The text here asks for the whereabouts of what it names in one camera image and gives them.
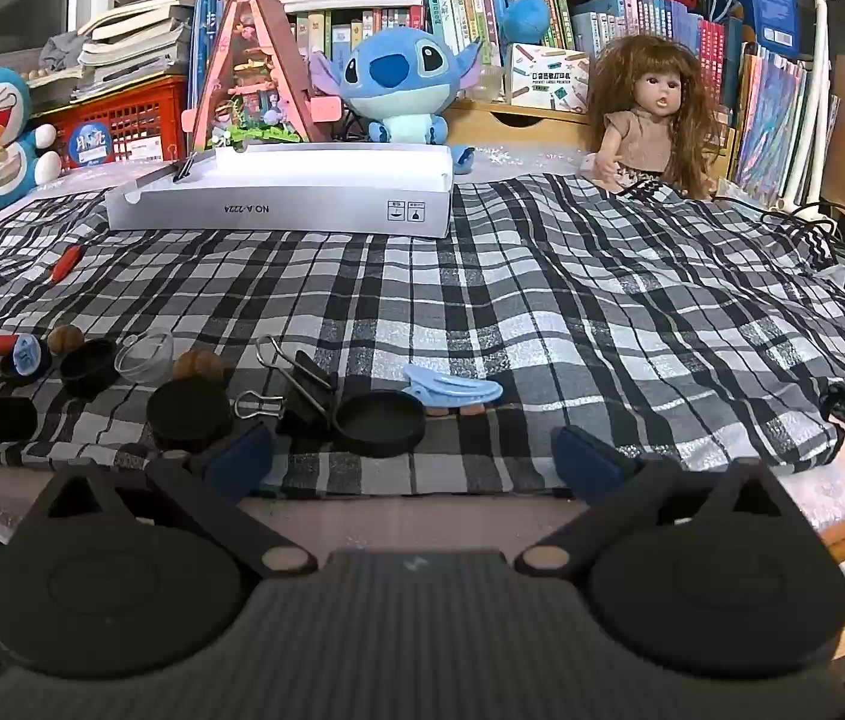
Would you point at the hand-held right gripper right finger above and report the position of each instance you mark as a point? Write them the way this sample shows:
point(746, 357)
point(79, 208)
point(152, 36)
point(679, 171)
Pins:
point(586, 461)

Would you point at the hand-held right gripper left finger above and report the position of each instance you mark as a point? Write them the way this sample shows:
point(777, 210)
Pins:
point(239, 461)

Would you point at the black lid with blue label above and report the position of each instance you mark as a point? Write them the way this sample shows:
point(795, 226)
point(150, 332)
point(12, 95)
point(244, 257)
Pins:
point(25, 360)

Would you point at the brown walnut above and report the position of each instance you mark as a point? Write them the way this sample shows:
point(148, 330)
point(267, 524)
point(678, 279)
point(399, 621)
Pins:
point(64, 340)
point(199, 366)

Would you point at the small items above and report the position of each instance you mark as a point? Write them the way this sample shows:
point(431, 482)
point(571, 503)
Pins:
point(89, 369)

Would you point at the clear plastic dome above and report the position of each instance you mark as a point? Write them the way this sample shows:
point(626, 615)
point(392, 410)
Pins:
point(145, 358)

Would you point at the blue hair clip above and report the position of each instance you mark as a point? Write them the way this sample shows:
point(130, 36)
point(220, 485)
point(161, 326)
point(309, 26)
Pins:
point(452, 388)

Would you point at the white cardboard box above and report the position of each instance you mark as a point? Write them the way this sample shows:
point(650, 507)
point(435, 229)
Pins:
point(280, 206)

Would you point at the black white plaid cloth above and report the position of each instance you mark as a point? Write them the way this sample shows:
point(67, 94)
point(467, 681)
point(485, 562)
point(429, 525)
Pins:
point(542, 330)

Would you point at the wooden drawer organiser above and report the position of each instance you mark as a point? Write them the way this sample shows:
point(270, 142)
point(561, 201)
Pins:
point(527, 127)

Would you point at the red plastic crate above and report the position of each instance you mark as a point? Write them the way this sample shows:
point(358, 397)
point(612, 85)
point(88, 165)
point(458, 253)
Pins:
point(137, 120)

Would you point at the long-haired baby doll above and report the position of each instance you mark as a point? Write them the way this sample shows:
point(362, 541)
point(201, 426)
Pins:
point(651, 120)

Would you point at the pink triangular model house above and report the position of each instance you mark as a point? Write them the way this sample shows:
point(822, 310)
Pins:
point(257, 90)

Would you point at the grey crumpled cloth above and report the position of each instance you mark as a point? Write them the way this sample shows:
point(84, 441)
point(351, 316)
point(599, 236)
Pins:
point(66, 52)

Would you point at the white printed carton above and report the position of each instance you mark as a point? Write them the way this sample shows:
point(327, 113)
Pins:
point(546, 76)

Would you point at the colourful upright folders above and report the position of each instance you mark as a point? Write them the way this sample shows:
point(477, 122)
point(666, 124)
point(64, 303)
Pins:
point(775, 120)

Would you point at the blue alien plush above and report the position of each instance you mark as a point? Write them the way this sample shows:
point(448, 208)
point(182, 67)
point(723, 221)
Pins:
point(396, 82)

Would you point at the upright blue books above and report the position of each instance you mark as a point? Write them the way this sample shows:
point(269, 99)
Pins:
point(205, 45)

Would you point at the stack of worn books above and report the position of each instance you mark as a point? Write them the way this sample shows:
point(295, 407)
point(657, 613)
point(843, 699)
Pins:
point(137, 37)

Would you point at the row of blue pink books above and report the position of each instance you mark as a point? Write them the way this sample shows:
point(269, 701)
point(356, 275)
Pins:
point(662, 30)

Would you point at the white pipe stand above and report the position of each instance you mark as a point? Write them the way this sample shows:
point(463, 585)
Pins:
point(816, 75)

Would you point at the row of tall colourful books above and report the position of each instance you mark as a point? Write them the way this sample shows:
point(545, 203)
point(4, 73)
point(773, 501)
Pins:
point(467, 7)

